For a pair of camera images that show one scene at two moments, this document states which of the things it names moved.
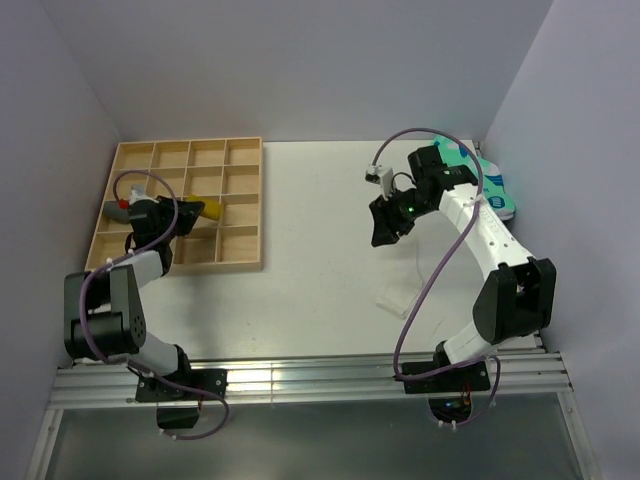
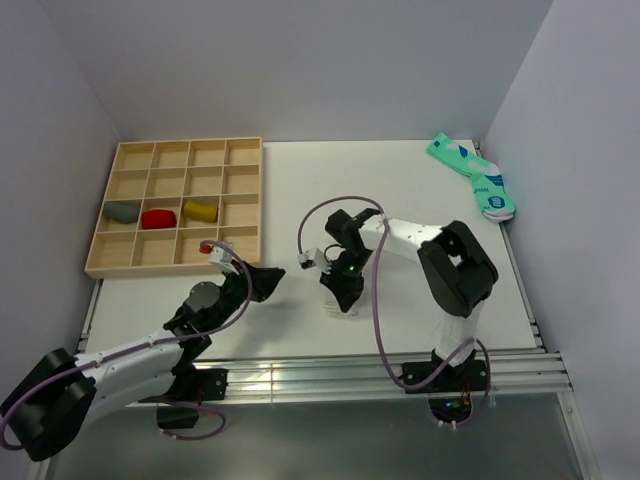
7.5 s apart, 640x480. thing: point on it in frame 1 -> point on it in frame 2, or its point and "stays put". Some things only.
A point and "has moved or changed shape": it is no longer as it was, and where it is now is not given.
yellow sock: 213,208 has moved or changed shape
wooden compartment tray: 224,171 stays put
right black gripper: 386,221 -> 347,292
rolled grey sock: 113,211 stays put
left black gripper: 188,213 -> 265,281
